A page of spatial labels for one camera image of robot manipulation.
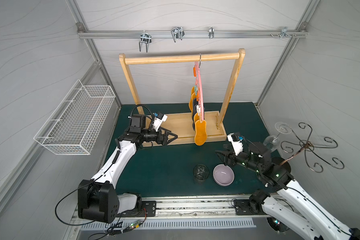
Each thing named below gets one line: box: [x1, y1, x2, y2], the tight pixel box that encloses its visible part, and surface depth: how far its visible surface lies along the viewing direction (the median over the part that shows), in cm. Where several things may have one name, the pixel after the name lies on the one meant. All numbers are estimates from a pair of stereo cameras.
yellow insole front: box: [194, 119, 208, 146], surface depth 88 cm
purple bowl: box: [213, 163, 235, 187], surface depth 84 cm
